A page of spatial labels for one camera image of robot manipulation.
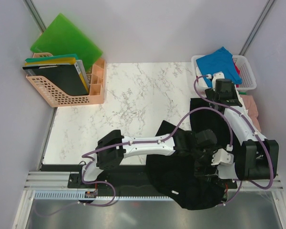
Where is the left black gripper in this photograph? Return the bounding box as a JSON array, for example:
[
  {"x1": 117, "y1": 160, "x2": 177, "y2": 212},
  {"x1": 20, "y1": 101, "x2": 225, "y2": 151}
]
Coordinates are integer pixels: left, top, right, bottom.
[{"x1": 191, "y1": 147, "x2": 222, "y2": 182}]

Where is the black t shirt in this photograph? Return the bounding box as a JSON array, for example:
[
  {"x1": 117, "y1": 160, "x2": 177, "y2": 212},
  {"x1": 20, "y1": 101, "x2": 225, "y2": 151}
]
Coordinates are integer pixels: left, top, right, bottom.
[{"x1": 145, "y1": 98, "x2": 229, "y2": 210}]

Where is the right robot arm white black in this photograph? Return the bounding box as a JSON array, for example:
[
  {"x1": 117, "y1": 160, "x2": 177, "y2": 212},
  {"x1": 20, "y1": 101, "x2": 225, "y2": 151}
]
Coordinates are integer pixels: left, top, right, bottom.
[{"x1": 203, "y1": 78, "x2": 279, "y2": 188}]

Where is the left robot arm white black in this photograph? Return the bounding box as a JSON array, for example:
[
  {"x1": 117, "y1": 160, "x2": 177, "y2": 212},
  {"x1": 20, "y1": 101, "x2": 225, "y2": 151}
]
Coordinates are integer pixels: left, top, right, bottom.
[{"x1": 78, "y1": 129, "x2": 221, "y2": 187}]

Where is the red garment in basket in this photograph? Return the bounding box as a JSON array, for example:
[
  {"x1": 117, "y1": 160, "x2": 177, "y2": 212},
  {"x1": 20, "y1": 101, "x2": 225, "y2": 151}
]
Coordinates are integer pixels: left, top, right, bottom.
[{"x1": 234, "y1": 62, "x2": 241, "y2": 88}]

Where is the blue folded t shirt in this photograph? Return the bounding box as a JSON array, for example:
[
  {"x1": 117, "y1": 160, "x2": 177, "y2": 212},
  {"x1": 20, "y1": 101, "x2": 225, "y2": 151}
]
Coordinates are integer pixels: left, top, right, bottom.
[{"x1": 196, "y1": 47, "x2": 242, "y2": 84}]

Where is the white crumpled t shirt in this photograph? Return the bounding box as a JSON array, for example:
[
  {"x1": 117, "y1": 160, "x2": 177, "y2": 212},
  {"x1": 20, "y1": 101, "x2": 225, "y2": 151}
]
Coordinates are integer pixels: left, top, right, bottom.
[{"x1": 238, "y1": 94, "x2": 262, "y2": 132}]

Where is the pink t shirt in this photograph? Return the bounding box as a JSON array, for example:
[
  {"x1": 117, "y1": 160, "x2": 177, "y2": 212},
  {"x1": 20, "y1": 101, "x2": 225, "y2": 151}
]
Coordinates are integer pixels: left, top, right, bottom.
[{"x1": 241, "y1": 95, "x2": 259, "y2": 120}]

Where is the white laundry basket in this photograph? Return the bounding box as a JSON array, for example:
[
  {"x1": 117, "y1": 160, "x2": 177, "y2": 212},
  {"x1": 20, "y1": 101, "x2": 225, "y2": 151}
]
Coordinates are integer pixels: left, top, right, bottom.
[{"x1": 191, "y1": 55, "x2": 257, "y2": 93}]

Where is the orange compartment organizer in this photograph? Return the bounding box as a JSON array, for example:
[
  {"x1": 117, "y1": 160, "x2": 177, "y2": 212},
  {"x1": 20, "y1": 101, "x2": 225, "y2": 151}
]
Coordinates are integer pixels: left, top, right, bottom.
[{"x1": 87, "y1": 58, "x2": 107, "y2": 104}]

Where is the teal folder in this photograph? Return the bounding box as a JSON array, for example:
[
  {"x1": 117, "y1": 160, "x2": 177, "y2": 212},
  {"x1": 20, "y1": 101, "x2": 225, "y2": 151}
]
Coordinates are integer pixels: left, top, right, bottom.
[{"x1": 25, "y1": 54, "x2": 79, "y2": 63}]

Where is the yellow folder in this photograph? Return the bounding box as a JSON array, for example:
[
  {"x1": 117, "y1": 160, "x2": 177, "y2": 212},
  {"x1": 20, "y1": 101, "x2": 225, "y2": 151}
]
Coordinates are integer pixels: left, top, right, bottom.
[{"x1": 24, "y1": 57, "x2": 76, "y2": 66}]

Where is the black folder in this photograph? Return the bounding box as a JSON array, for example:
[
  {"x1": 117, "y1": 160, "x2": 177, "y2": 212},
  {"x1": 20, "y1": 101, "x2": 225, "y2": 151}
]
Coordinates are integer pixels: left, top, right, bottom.
[{"x1": 22, "y1": 64, "x2": 89, "y2": 96}]

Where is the orange file basket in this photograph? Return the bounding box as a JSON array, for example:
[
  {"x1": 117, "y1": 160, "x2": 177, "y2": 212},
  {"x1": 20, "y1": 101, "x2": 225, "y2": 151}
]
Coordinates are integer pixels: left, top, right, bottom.
[{"x1": 27, "y1": 53, "x2": 90, "y2": 107}]

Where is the green plastic board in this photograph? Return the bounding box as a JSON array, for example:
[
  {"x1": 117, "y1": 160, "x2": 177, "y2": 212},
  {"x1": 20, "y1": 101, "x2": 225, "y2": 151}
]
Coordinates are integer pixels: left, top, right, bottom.
[{"x1": 30, "y1": 13, "x2": 103, "y2": 70}]

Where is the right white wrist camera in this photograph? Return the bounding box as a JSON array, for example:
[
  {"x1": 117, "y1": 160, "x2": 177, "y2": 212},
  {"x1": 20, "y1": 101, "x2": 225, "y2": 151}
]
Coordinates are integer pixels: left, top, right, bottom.
[{"x1": 206, "y1": 72, "x2": 225, "y2": 89}]

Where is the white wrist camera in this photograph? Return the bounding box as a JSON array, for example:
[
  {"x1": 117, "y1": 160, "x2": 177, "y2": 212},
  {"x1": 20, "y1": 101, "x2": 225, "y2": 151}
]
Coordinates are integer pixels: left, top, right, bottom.
[
  {"x1": 206, "y1": 72, "x2": 225, "y2": 89},
  {"x1": 211, "y1": 148, "x2": 234, "y2": 166}
]

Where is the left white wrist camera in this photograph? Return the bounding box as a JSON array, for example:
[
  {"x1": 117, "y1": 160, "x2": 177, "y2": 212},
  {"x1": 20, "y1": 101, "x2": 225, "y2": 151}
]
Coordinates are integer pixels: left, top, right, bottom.
[{"x1": 211, "y1": 148, "x2": 234, "y2": 166}]

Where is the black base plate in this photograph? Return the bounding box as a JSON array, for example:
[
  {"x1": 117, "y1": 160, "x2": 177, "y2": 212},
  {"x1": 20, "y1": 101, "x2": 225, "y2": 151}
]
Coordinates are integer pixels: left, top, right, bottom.
[{"x1": 67, "y1": 164, "x2": 239, "y2": 198}]

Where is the white slotted cable duct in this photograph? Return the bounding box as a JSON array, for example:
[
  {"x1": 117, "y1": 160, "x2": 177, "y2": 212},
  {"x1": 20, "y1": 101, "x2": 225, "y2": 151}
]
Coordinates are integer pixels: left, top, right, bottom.
[{"x1": 34, "y1": 190, "x2": 172, "y2": 201}]

